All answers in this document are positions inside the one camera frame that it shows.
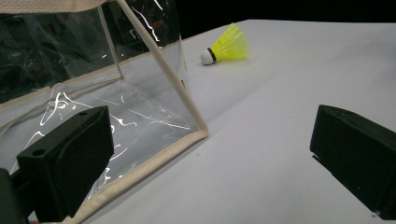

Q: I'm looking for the clear plastic bag beige trim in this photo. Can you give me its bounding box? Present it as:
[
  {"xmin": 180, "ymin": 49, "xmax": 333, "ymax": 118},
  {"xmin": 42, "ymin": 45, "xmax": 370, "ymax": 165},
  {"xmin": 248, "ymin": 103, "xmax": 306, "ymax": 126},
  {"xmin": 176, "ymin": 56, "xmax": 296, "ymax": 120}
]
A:
[{"xmin": 0, "ymin": 0, "xmax": 209, "ymax": 224}]

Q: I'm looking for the white table cover sheet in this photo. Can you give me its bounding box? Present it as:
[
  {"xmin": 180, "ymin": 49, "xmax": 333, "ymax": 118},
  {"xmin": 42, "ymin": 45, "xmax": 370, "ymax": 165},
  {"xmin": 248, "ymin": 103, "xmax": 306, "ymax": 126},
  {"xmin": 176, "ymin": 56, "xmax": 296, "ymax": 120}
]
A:
[{"xmin": 29, "ymin": 19, "xmax": 396, "ymax": 224}]

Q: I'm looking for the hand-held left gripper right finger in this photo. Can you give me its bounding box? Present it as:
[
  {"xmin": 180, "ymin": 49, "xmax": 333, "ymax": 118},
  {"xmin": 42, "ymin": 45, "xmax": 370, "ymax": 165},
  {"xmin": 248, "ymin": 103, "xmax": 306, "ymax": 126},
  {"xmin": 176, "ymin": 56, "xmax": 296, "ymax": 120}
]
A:
[{"xmin": 309, "ymin": 105, "xmax": 396, "ymax": 221}]

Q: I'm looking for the yellow shuttlecock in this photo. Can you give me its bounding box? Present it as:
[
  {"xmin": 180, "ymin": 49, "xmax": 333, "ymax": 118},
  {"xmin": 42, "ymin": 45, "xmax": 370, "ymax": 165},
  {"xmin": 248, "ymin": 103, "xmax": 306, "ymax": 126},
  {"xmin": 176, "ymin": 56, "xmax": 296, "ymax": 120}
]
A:
[{"xmin": 200, "ymin": 22, "xmax": 250, "ymax": 66}]

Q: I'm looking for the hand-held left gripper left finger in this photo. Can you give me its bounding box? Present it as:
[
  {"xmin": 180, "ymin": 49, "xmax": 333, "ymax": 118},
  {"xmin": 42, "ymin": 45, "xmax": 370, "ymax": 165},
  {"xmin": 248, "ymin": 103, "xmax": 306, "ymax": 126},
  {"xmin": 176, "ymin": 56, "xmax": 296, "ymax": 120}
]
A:
[{"xmin": 17, "ymin": 105, "xmax": 115, "ymax": 223}]

